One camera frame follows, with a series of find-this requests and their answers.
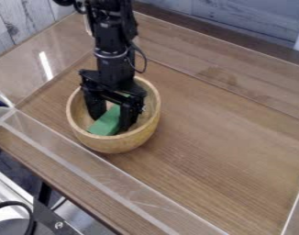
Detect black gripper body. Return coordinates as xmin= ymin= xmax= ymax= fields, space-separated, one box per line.
xmin=79 ymin=51 xmax=147 ymax=106

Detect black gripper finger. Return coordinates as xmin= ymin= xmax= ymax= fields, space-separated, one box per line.
xmin=83 ymin=90 xmax=107 ymax=120
xmin=119 ymin=103 xmax=143 ymax=131

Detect green rectangular block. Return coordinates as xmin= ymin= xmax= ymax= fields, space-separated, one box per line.
xmin=87 ymin=105 xmax=121 ymax=136

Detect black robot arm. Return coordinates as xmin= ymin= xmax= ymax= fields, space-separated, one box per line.
xmin=54 ymin=0 xmax=147 ymax=131

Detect brown wooden bowl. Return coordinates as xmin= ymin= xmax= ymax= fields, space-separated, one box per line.
xmin=66 ymin=76 xmax=162 ymax=153

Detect black metal table leg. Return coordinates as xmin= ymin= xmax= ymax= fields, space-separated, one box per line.
xmin=38 ymin=183 xmax=52 ymax=206

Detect clear acrylic barrier wall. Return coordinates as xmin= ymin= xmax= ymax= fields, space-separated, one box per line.
xmin=0 ymin=6 xmax=299 ymax=235

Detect black cable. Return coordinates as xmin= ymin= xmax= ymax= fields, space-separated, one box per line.
xmin=0 ymin=200 xmax=38 ymax=235

